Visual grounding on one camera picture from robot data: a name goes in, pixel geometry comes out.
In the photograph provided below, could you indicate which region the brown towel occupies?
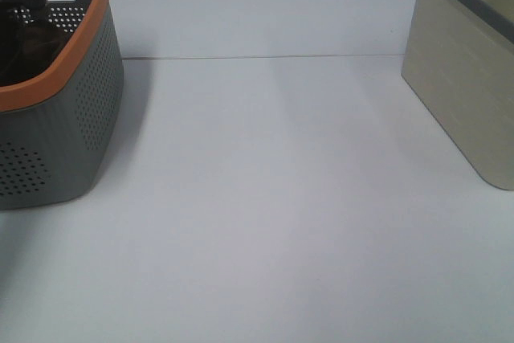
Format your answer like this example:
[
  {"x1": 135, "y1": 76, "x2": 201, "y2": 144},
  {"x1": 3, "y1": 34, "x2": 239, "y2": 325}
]
[{"x1": 1, "y1": 6, "x2": 70, "y2": 88}]

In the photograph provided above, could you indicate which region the beige plastic basket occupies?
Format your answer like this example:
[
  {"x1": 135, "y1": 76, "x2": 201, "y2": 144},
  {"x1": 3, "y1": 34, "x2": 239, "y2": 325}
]
[{"x1": 401, "y1": 0, "x2": 513, "y2": 190}]

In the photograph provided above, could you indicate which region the grey basket with orange rim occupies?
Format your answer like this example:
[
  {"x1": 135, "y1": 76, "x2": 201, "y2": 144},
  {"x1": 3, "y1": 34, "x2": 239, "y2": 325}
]
[{"x1": 1, "y1": 0, "x2": 124, "y2": 210}]

